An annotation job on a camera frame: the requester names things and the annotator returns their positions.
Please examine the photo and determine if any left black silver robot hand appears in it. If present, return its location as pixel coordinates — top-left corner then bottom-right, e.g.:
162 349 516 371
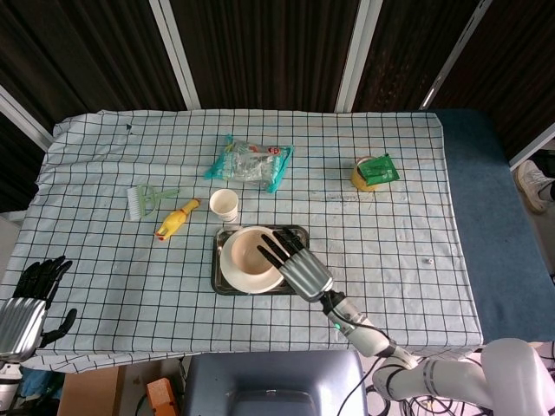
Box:
0 255 78 363

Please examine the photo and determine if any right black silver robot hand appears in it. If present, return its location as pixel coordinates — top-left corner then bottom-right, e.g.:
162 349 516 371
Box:
257 228 334 302

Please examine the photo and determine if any beige bowl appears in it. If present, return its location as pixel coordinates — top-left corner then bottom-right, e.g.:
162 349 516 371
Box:
229 227 285 277

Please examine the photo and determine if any white paper plate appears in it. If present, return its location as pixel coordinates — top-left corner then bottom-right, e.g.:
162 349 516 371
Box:
219 225 290 296

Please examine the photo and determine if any white paper cup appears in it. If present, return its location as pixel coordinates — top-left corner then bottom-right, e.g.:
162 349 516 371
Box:
208 188 240 224

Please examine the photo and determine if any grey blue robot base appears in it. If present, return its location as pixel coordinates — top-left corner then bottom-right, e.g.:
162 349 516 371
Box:
180 350 369 416

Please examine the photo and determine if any rectangular metal tray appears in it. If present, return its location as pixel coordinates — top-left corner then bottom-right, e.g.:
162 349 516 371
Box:
211 224 311 297

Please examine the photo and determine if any blue plastic bag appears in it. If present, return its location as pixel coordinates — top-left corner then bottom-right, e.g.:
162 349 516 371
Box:
20 367 64 400

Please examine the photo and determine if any brown cardboard box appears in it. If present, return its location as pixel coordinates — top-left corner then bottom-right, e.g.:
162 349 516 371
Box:
56 367 125 416

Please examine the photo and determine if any yellow tape roll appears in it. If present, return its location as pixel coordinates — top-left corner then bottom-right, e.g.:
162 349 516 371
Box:
350 155 389 192

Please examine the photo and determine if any light blue checkered tablecloth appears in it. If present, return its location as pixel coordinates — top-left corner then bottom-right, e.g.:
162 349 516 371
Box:
0 108 485 376

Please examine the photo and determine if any teal clear plastic snack bag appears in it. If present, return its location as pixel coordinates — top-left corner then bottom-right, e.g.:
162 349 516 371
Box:
203 133 295 194

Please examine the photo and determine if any green foil packet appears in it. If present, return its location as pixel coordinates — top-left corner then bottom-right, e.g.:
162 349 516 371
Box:
357 153 400 186

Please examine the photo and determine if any yellow rubber chicken toy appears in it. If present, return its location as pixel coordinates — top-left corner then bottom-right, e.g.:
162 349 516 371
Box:
154 198 202 242

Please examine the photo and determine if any orange box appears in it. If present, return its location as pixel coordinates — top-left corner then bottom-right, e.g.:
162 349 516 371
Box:
145 377 181 416

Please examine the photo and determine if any green cleaning brush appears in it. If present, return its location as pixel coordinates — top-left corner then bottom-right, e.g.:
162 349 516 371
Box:
126 183 181 222

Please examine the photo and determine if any white sneaker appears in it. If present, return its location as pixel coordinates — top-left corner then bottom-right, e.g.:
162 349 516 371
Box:
515 159 554 214

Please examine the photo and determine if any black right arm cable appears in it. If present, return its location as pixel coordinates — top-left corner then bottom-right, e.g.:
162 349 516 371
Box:
336 315 394 416

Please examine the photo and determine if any white partition frame post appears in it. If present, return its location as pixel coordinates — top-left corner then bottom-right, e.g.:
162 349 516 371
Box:
507 129 555 171
0 84 54 152
149 0 201 110
418 0 496 110
335 0 383 113

